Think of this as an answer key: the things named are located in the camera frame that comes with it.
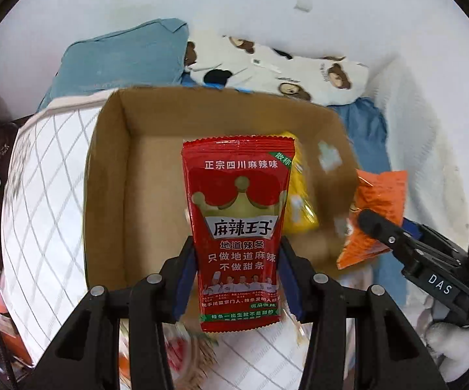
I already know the red white blurry packet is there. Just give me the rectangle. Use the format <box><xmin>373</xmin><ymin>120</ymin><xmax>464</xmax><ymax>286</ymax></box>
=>
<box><xmin>162</xmin><ymin>325</ymin><xmax>220</xmax><ymax>390</ymax></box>

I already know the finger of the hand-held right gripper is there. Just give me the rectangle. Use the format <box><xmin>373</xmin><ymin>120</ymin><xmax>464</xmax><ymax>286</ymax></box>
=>
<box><xmin>402</xmin><ymin>218</ymin><xmax>469</xmax><ymax>266</ymax></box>
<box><xmin>357</xmin><ymin>208</ymin><xmax>427</xmax><ymax>271</ymax></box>

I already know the blue pillow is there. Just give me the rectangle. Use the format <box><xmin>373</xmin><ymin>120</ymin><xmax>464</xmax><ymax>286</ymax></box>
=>
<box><xmin>37</xmin><ymin>18</ymin><xmax>190</xmax><ymax>111</ymax></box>

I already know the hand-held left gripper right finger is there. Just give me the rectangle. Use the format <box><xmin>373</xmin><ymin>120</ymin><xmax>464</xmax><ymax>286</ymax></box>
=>
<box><xmin>279</xmin><ymin>236</ymin><xmax>438</xmax><ymax>390</ymax></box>

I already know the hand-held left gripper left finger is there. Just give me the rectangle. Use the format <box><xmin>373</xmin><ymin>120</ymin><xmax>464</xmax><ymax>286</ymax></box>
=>
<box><xmin>23</xmin><ymin>236</ymin><xmax>198</xmax><ymax>390</ymax></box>

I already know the brown cardboard box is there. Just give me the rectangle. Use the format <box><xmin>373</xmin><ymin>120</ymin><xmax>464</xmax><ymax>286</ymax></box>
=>
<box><xmin>83</xmin><ymin>85</ymin><xmax>362</xmax><ymax>293</ymax></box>

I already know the yellow snack packet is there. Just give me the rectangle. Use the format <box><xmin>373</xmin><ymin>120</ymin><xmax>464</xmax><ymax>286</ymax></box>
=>
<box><xmin>281</xmin><ymin>131</ymin><xmax>320</xmax><ymax>234</ymax></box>

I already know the red crown-print snack packet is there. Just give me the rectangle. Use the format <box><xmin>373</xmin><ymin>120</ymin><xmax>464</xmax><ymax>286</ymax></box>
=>
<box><xmin>181</xmin><ymin>137</ymin><xmax>297</xmax><ymax>333</ymax></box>

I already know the orange snack packet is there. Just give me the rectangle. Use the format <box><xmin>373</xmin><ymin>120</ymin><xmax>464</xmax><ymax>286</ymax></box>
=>
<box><xmin>336</xmin><ymin>169</ymin><xmax>409</xmax><ymax>269</ymax></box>

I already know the white bear-print pillow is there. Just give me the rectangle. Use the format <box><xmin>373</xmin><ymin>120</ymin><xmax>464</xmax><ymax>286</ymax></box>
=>
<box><xmin>183</xmin><ymin>34</ymin><xmax>370</xmax><ymax>106</ymax></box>

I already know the white diamond-quilted floral bedspread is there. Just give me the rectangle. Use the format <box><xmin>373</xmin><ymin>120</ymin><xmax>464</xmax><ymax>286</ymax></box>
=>
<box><xmin>1</xmin><ymin>89</ymin><xmax>313</xmax><ymax>390</ymax></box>

